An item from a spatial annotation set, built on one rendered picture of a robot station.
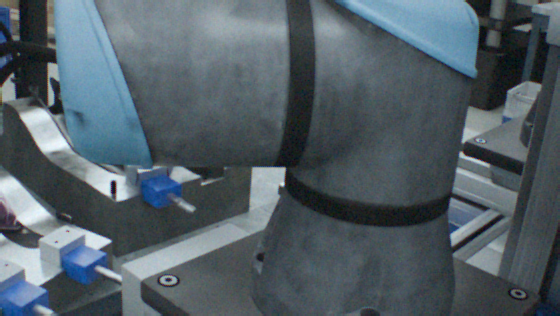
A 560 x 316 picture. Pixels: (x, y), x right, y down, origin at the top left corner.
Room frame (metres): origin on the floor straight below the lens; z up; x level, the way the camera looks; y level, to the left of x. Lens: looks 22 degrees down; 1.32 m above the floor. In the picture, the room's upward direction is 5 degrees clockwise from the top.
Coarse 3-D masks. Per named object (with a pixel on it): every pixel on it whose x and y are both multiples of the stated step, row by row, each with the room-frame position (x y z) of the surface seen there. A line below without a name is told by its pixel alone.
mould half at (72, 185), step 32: (0, 128) 1.15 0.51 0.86; (32, 128) 1.03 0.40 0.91; (0, 160) 1.11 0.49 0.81; (32, 160) 1.02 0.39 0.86; (64, 160) 0.98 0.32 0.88; (64, 192) 0.94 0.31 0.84; (96, 192) 0.88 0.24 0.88; (128, 192) 0.87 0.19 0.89; (192, 192) 0.94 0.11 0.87; (224, 192) 0.99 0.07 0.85; (96, 224) 0.88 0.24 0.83; (128, 224) 0.86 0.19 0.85; (160, 224) 0.90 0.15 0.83; (192, 224) 0.94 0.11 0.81
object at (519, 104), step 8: (512, 88) 3.72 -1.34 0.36; (520, 88) 3.82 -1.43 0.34; (528, 88) 3.94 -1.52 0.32; (536, 88) 3.91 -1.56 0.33; (512, 96) 3.63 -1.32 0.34; (520, 96) 3.60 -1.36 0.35; (528, 96) 3.93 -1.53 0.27; (512, 104) 3.62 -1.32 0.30; (520, 104) 3.59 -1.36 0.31; (528, 104) 3.57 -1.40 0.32; (504, 112) 3.64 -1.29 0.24; (512, 112) 3.61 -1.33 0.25; (520, 112) 3.59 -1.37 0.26
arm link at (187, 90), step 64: (64, 0) 0.37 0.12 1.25; (128, 0) 0.37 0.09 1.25; (192, 0) 0.38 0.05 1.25; (256, 0) 0.39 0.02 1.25; (64, 64) 0.35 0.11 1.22; (128, 64) 0.35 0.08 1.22; (192, 64) 0.36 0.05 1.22; (256, 64) 0.37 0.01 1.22; (128, 128) 0.35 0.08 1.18; (192, 128) 0.36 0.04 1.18; (256, 128) 0.37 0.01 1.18
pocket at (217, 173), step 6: (186, 168) 0.99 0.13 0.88; (192, 168) 1.00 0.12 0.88; (198, 168) 1.01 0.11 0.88; (204, 168) 1.02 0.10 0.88; (210, 168) 1.01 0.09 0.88; (216, 168) 1.00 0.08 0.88; (222, 168) 0.99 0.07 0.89; (198, 174) 1.01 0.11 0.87; (204, 174) 1.02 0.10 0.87; (210, 174) 1.01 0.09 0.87; (216, 174) 1.00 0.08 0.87; (222, 174) 0.99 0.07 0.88; (204, 180) 1.00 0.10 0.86; (210, 180) 0.97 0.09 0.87; (216, 180) 0.98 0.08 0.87
